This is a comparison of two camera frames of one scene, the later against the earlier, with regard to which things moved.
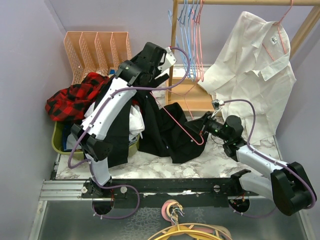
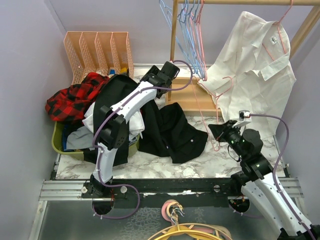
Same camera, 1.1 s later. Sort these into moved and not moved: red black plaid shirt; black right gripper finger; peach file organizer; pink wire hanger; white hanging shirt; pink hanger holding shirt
Moved: black right gripper finger; pink wire hanger
Not moved: white hanging shirt; peach file organizer; pink hanger holding shirt; red black plaid shirt
